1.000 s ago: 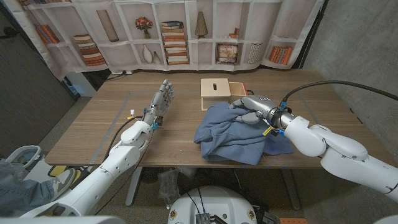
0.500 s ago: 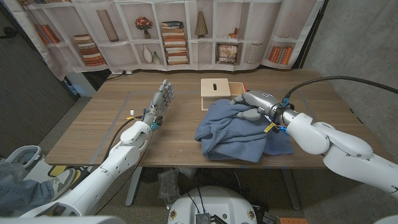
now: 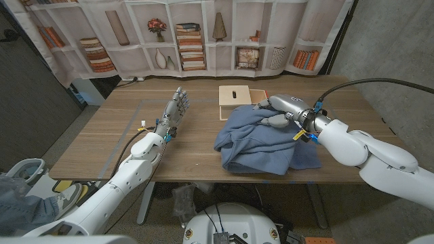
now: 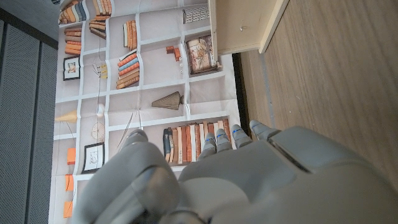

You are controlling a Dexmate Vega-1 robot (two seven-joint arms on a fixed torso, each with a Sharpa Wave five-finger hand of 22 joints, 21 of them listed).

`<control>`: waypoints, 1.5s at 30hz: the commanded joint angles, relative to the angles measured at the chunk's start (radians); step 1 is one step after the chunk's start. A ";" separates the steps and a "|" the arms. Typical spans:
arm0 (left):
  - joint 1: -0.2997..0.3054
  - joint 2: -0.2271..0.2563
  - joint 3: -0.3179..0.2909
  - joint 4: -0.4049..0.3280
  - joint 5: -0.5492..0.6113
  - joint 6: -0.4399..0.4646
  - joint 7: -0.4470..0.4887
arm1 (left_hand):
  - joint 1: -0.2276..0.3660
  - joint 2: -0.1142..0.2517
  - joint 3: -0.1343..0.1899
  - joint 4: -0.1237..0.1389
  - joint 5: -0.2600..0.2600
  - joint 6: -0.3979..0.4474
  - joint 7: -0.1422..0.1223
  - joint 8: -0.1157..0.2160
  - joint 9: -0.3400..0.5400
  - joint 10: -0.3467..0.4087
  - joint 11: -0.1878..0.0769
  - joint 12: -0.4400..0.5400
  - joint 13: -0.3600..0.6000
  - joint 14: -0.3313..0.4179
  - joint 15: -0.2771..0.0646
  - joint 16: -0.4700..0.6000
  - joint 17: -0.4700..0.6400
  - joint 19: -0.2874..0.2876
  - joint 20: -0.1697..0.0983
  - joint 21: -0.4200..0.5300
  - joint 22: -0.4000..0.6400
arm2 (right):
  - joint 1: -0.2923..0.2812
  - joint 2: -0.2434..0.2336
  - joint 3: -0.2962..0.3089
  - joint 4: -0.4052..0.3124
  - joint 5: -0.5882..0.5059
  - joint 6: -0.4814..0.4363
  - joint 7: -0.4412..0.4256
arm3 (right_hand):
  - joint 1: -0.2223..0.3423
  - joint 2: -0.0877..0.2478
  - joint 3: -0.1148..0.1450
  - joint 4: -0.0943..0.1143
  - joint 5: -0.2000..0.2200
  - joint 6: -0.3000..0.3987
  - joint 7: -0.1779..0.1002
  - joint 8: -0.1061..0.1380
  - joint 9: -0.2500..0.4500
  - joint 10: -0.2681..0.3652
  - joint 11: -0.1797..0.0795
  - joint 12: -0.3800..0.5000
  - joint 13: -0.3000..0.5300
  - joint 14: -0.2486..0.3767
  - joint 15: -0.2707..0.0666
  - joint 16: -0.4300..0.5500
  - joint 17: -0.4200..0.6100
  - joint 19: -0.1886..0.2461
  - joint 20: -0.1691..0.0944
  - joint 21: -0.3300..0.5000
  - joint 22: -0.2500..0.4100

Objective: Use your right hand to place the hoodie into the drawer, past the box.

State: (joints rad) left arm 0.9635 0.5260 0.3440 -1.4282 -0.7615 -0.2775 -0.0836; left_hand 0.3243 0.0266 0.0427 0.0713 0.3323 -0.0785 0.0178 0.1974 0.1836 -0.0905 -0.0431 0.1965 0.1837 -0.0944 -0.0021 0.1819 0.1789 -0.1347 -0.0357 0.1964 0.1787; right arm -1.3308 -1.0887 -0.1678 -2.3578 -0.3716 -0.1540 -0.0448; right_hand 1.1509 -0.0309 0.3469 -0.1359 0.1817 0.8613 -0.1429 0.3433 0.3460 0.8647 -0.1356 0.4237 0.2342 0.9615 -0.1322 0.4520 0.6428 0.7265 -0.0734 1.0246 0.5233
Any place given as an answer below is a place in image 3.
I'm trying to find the wooden drawer with red front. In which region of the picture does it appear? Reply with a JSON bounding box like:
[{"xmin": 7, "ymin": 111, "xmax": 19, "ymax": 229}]
[{"xmin": 250, "ymin": 89, "xmax": 271, "ymax": 105}]

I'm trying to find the grey metal table leg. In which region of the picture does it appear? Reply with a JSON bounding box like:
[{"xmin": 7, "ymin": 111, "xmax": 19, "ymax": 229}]
[
  {"xmin": 307, "ymin": 183, "xmax": 329, "ymax": 230},
  {"xmin": 136, "ymin": 182, "xmax": 156, "ymax": 226}
]

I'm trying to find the person's leg in jeans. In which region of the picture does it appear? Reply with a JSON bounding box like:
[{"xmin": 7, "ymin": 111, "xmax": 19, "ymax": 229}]
[{"xmin": 0, "ymin": 195, "xmax": 60, "ymax": 235}]

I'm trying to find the grey white sneaker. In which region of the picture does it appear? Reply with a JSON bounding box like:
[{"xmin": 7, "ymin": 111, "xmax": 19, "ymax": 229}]
[{"xmin": 54, "ymin": 182, "xmax": 84, "ymax": 218}]

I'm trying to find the yellow black floor object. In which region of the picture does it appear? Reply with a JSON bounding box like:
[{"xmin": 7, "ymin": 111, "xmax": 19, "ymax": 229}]
[{"xmin": 53, "ymin": 179, "xmax": 74, "ymax": 192}]

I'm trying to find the clear plastic bag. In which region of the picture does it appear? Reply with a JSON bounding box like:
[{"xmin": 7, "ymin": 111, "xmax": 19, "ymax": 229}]
[{"xmin": 171, "ymin": 184, "xmax": 198, "ymax": 224}]

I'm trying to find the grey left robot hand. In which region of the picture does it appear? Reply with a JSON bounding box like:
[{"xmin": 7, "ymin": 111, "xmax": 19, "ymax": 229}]
[{"xmin": 154, "ymin": 86, "xmax": 190, "ymax": 138}]

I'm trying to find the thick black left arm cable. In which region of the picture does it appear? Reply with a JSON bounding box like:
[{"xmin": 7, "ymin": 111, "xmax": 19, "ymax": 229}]
[{"xmin": 113, "ymin": 127, "xmax": 157, "ymax": 167}]

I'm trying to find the white cabinet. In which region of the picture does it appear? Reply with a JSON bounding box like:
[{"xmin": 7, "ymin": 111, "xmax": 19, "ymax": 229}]
[{"xmin": 71, "ymin": 77, "xmax": 106, "ymax": 106}]

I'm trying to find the black partition handle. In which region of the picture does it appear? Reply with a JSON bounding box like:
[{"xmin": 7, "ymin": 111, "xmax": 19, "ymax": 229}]
[{"xmin": 0, "ymin": 28, "xmax": 20, "ymax": 43}]

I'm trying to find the blue hoodie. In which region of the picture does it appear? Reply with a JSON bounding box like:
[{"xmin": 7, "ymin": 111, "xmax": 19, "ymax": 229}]
[{"xmin": 213, "ymin": 104, "xmax": 323, "ymax": 176}]

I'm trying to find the printed bookshelf backdrop cloth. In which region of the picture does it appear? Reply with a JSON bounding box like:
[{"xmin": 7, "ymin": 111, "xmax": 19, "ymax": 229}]
[{"xmin": 3, "ymin": 0, "xmax": 355, "ymax": 88}]

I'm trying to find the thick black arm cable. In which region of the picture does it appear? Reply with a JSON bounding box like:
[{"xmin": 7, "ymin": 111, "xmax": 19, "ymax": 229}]
[
  {"xmin": 313, "ymin": 77, "xmax": 434, "ymax": 111},
  {"xmin": 113, "ymin": 127, "xmax": 157, "ymax": 167}
]

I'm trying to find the light wooden box with slot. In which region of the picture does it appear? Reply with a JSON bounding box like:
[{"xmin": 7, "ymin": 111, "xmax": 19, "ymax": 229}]
[{"xmin": 218, "ymin": 85, "xmax": 253, "ymax": 121}]

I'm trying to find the orange flat object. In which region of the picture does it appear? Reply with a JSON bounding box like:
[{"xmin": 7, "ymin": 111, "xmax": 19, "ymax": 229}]
[{"xmin": 304, "ymin": 237, "xmax": 337, "ymax": 244}]

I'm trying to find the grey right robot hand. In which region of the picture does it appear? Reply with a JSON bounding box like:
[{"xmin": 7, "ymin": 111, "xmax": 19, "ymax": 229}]
[{"xmin": 253, "ymin": 94, "xmax": 316, "ymax": 129}]

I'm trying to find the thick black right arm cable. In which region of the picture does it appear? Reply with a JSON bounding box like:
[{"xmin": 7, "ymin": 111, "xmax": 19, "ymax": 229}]
[{"xmin": 313, "ymin": 77, "xmax": 434, "ymax": 111}]

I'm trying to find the dark grey perforated partition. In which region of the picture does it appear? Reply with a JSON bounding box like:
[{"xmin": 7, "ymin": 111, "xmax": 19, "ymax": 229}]
[{"xmin": 0, "ymin": 6, "xmax": 85, "ymax": 172}]

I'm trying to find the white robot torso base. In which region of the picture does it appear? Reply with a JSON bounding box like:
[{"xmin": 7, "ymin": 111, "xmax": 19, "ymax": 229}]
[{"xmin": 182, "ymin": 202, "xmax": 281, "ymax": 244}]

